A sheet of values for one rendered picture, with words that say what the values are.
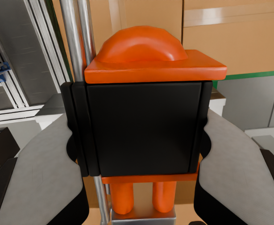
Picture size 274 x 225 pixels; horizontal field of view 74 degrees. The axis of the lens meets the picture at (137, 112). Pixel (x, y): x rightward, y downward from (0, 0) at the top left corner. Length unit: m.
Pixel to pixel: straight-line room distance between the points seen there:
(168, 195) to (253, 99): 1.46
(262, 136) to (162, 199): 1.66
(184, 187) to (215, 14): 0.53
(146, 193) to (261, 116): 1.56
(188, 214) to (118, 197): 0.32
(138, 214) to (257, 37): 0.70
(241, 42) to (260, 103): 0.95
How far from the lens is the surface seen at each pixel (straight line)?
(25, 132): 1.67
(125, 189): 0.17
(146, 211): 0.20
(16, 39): 1.14
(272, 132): 1.85
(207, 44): 0.70
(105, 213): 0.18
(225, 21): 0.72
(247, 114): 1.64
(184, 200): 0.45
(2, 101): 1.31
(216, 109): 0.75
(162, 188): 0.17
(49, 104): 0.81
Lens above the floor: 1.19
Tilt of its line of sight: 61 degrees down
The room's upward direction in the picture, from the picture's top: 176 degrees clockwise
